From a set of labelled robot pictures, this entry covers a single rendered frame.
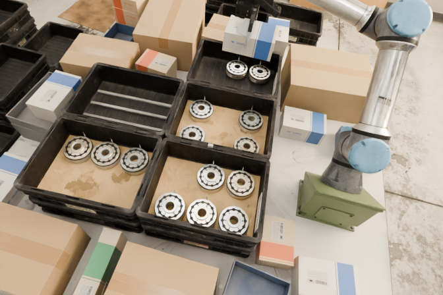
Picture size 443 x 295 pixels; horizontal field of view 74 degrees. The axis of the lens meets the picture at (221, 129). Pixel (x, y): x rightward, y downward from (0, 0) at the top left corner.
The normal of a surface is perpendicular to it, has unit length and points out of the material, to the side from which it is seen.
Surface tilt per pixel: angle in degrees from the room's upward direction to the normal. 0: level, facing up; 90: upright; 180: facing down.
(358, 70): 0
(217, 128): 0
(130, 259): 0
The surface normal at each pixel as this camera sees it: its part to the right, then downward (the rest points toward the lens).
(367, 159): -0.18, 0.25
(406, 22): -0.13, 0.00
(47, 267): 0.08, -0.58
